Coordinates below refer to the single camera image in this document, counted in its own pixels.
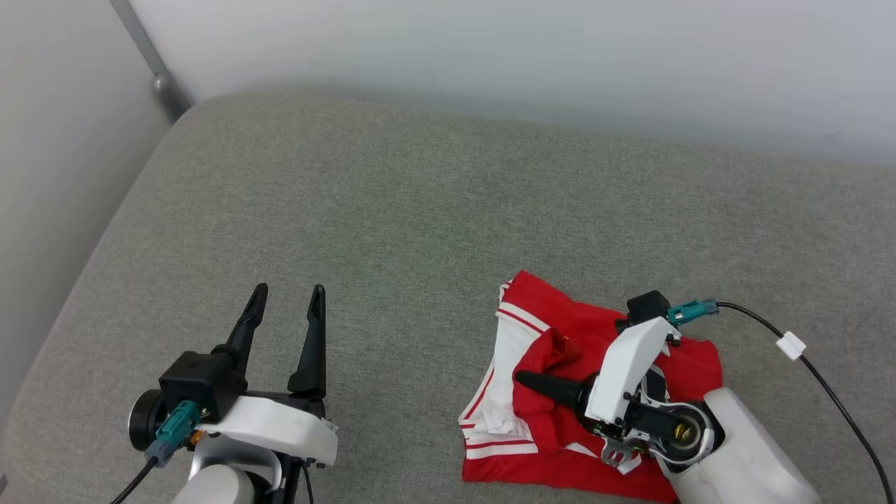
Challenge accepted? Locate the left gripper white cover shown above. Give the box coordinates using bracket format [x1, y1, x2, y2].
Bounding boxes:
[127, 282, 340, 504]

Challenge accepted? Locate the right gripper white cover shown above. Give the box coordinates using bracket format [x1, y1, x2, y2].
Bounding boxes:
[514, 316, 716, 471]

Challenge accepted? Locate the red Bulls basketball jersey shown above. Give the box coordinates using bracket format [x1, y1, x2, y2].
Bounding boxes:
[458, 269, 724, 504]

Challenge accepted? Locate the grey fabric sofa seat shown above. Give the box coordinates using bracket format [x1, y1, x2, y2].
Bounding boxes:
[0, 93, 896, 504]

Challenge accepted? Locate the grey metal pole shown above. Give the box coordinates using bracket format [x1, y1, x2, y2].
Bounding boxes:
[108, 0, 195, 124]

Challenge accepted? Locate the teal connector of left camera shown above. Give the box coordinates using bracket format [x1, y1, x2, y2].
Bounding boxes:
[144, 400, 203, 468]

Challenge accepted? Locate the teal connector of camera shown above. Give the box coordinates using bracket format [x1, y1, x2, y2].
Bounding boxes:
[666, 298, 720, 328]
[144, 400, 203, 468]

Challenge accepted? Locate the teal connector of right camera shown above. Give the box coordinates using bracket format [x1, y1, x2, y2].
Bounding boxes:
[666, 298, 720, 328]

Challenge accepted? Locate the black cable of left camera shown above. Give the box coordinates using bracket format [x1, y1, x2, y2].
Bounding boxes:
[111, 455, 159, 504]

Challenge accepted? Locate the black cable of camera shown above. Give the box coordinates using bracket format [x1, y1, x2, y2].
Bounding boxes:
[714, 301, 896, 504]
[111, 455, 159, 504]

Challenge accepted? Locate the black cable of right camera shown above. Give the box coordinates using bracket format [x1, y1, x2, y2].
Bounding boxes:
[714, 301, 896, 504]

